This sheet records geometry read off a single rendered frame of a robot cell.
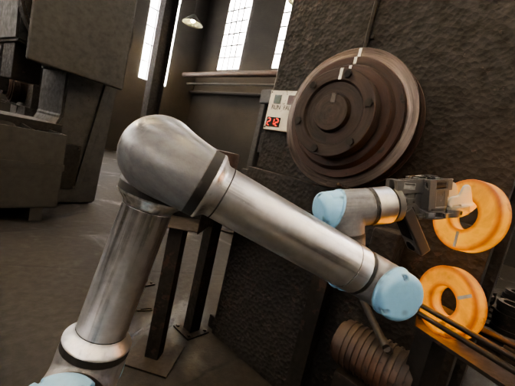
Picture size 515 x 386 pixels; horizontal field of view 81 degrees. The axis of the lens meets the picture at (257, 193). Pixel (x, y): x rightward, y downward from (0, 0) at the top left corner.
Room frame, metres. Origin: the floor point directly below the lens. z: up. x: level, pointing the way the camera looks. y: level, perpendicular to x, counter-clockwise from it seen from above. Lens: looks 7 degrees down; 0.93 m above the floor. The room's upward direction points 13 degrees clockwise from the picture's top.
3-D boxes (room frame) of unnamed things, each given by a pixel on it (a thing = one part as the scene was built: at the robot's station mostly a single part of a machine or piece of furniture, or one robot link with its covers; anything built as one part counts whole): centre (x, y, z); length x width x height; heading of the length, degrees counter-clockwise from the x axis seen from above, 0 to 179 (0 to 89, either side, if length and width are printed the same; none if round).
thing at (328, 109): (1.01, -0.18, 1.11); 0.28 x 0.06 x 0.28; 49
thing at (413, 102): (1.08, -0.25, 1.11); 0.47 x 0.06 x 0.47; 49
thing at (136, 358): (1.20, 0.30, 0.36); 0.26 x 0.20 x 0.72; 84
